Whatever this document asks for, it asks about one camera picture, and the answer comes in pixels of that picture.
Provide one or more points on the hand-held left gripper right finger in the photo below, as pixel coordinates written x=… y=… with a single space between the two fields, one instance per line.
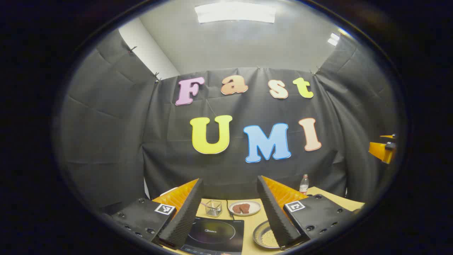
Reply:
x=277 y=219

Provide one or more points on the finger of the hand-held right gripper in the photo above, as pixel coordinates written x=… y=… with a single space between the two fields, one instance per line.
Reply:
x=380 y=151
x=388 y=136

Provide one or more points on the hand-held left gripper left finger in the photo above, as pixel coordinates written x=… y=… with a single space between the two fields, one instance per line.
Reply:
x=185 y=219

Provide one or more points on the stainless steel pot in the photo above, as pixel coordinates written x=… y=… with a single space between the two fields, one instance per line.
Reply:
x=263 y=235

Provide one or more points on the black induction cooktop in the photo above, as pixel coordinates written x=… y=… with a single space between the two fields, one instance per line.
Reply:
x=216 y=233

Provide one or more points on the white round plate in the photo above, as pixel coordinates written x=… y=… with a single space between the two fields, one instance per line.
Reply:
x=254 y=205

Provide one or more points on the brown meat piece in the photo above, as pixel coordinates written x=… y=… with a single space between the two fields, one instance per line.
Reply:
x=245 y=208
x=236 y=209

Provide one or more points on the clear bottle with red label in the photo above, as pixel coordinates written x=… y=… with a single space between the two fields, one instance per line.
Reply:
x=304 y=184

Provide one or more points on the black backdrop cloth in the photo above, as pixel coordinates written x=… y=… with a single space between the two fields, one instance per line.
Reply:
x=116 y=134

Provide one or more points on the large ceiling light panel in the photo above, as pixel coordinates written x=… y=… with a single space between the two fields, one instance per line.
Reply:
x=235 y=12

